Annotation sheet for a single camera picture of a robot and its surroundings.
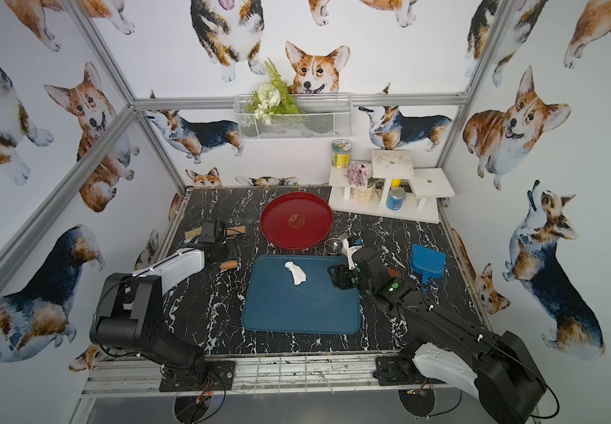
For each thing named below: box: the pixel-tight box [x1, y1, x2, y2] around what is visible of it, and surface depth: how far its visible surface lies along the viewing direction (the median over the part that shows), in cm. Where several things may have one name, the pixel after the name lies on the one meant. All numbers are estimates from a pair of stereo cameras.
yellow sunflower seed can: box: [331, 138, 353, 171], surface depth 106 cm
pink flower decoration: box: [344, 162, 369, 188], surface depth 99 cm
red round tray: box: [259, 191, 333, 251], surface depth 113 cm
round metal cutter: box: [323, 237, 343, 255], surface depth 102 cm
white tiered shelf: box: [328, 149, 456, 225], surface depth 108 cm
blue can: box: [385, 186, 406, 212], surface depth 112 cm
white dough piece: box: [284, 260, 308, 286], surface depth 94 cm
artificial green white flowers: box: [245, 57, 302, 126], surface depth 82 cm
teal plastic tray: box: [241, 254, 362, 335], surface depth 90 cm
